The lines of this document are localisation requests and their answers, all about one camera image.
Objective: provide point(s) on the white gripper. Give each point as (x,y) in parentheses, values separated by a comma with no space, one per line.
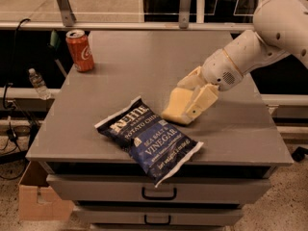
(218,68)

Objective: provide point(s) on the yellow sponge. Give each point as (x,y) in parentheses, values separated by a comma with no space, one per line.
(176,110)

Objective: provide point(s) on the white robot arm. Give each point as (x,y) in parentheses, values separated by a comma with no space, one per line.
(280,28)

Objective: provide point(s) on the blue kettle chip bag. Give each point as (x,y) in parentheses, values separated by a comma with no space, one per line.
(156,145)

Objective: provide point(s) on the orange soda can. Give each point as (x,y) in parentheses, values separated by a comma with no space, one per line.
(79,49)

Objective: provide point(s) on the grey drawer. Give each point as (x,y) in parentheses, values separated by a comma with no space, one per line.
(157,216)
(140,189)

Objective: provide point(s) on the clear plastic water bottle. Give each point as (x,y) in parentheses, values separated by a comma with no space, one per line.
(39,84)

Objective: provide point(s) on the top grey drawer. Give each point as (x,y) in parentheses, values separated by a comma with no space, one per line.
(140,189)

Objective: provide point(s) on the cardboard box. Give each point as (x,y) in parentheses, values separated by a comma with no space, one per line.
(37,201)

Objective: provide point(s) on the middle metal bracket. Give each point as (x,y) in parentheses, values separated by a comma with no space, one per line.
(184,14)

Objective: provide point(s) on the metal bracket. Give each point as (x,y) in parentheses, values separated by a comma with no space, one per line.
(68,17)
(184,14)

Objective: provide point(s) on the left metal bracket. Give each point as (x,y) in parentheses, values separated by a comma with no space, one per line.
(68,17)

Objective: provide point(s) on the green handled tool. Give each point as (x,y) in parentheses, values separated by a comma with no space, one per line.
(53,46)

